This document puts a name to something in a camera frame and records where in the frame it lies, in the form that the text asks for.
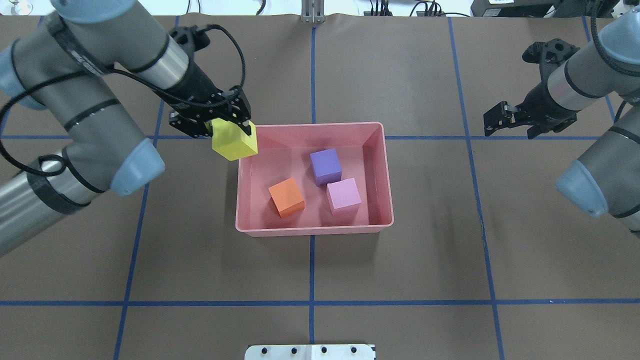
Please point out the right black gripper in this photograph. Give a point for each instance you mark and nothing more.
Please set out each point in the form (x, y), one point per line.
(541, 102)

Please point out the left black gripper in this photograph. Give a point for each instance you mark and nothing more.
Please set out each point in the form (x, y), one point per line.
(196, 86)

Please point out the yellow foam block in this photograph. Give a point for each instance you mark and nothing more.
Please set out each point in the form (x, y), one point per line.
(231, 142)

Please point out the orange foam block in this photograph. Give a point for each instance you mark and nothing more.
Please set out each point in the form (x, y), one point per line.
(287, 197)

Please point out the purple foam block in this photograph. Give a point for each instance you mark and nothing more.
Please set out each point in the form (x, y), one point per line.
(326, 167)

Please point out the pink foam block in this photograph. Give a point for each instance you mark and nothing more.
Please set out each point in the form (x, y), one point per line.
(343, 196)

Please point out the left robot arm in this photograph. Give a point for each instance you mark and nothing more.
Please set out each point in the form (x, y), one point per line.
(60, 68)

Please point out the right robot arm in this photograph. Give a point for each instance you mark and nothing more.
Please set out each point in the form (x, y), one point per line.
(602, 74)

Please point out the pink plastic bin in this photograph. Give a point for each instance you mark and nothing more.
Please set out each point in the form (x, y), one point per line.
(284, 152)

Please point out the black box with label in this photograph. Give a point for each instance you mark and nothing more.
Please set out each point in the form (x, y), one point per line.
(511, 8)

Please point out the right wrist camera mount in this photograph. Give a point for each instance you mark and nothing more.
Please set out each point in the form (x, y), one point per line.
(549, 56)

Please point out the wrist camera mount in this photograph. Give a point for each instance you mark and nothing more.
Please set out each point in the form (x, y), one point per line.
(549, 56)
(190, 39)

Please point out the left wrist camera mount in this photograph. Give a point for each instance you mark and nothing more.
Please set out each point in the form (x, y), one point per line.
(190, 39)

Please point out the aluminium frame post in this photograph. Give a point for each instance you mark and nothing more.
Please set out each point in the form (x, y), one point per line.
(313, 12)

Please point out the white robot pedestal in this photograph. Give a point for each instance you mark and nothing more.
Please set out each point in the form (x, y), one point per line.
(356, 351)

